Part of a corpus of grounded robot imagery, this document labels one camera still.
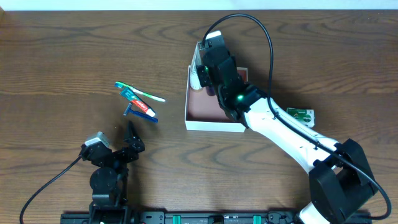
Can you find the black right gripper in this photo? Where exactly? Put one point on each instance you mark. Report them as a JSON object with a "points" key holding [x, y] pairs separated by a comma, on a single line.
{"points": [[212, 54]]}

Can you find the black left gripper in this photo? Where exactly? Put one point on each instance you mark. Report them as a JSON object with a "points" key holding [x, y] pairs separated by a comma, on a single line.
{"points": [[123, 152]]}

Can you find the white box with pink interior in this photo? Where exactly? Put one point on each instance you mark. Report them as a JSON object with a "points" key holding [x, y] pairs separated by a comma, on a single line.
{"points": [[203, 113]]}

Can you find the green Dettol soap bar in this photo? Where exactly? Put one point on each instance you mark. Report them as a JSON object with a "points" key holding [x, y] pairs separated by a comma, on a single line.
{"points": [[304, 116]]}

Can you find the blue liquid foam pump bottle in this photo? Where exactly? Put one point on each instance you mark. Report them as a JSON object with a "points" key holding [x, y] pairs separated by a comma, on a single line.
{"points": [[210, 91]]}

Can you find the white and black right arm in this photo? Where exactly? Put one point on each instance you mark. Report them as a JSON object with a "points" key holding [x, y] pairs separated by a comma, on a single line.
{"points": [[341, 180]]}

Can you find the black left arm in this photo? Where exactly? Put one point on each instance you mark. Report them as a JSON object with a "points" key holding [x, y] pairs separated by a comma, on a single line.
{"points": [[109, 181]]}

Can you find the blue disposable razor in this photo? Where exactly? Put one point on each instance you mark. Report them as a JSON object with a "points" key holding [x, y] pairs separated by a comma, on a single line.
{"points": [[129, 110]]}

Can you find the Colgate toothpaste tube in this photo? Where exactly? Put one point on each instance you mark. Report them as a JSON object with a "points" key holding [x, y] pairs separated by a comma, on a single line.
{"points": [[133, 98]]}

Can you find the green and white toothbrush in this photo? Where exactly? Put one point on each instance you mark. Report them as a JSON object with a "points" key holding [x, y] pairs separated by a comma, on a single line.
{"points": [[135, 90]]}

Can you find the black mounting rail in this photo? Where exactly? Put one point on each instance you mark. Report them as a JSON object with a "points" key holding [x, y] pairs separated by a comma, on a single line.
{"points": [[187, 218]]}

